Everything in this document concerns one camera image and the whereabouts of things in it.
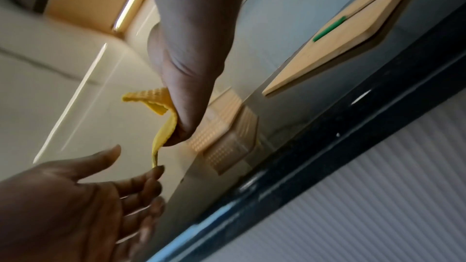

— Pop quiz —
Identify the person's left hand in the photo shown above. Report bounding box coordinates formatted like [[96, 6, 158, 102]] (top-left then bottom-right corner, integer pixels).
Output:
[[0, 144, 166, 262]]

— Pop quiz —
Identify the ribbed white cabinet front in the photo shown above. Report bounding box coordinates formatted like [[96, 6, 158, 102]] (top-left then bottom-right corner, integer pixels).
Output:
[[204, 88, 466, 262]]

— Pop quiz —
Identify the wooden cutting board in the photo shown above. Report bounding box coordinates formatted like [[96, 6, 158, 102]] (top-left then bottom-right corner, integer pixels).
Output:
[[262, 0, 427, 97]]

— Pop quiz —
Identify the yellow waffle cleaning cloth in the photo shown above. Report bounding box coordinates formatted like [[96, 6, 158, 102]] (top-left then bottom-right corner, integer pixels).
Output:
[[122, 87, 180, 168]]

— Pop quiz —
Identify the person's right hand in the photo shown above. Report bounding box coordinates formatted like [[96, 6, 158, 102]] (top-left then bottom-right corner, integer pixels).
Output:
[[140, 0, 271, 147]]

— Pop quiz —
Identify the under-cabinet light strip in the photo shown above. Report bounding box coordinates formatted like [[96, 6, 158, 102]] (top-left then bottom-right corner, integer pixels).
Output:
[[111, 0, 149, 33]]

